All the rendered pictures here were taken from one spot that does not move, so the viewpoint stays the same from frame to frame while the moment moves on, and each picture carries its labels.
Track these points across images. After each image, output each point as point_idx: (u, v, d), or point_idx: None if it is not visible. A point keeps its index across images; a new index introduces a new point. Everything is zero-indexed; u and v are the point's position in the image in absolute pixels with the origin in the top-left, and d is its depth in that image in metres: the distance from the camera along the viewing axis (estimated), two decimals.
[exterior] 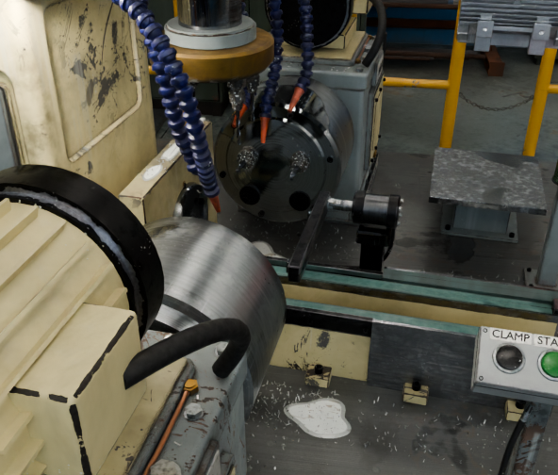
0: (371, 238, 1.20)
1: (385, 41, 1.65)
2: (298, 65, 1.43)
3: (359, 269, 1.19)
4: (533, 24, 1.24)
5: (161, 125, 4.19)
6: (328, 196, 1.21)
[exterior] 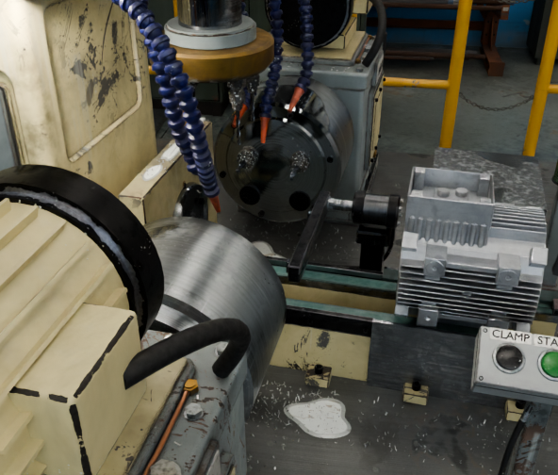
0: (371, 238, 1.20)
1: (385, 41, 1.65)
2: (298, 65, 1.43)
3: (359, 269, 1.19)
4: (487, 316, 0.99)
5: (161, 125, 4.19)
6: (328, 196, 1.21)
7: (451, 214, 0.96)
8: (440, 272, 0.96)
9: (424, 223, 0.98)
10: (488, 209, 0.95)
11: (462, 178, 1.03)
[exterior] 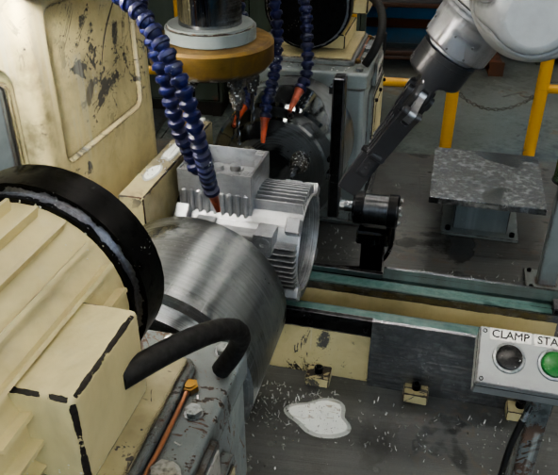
0: (371, 238, 1.20)
1: (385, 41, 1.65)
2: (298, 65, 1.43)
3: (359, 269, 1.19)
4: None
5: (161, 125, 4.19)
6: (340, 201, 1.22)
7: None
8: None
9: (195, 195, 1.06)
10: (246, 182, 1.02)
11: (242, 155, 1.11)
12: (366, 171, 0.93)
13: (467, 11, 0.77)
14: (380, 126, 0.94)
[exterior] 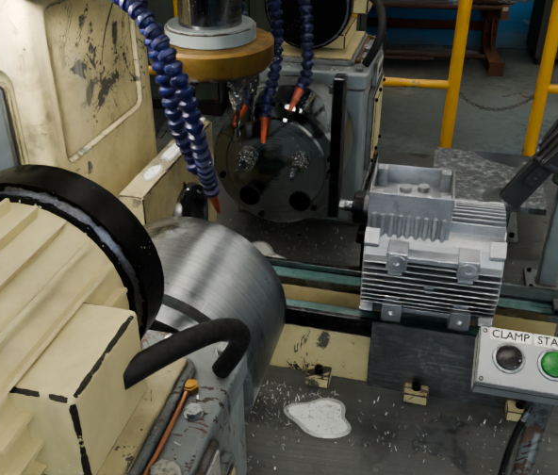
0: None
1: (385, 41, 1.65)
2: (298, 65, 1.43)
3: (359, 269, 1.19)
4: (450, 310, 1.01)
5: (161, 125, 4.19)
6: (340, 201, 1.22)
7: (412, 209, 0.97)
8: (402, 268, 0.97)
9: (386, 220, 0.99)
10: (448, 204, 0.96)
11: (425, 174, 1.05)
12: (534, 184, 0.87)
13: None
14: (549, 135, 0.88)
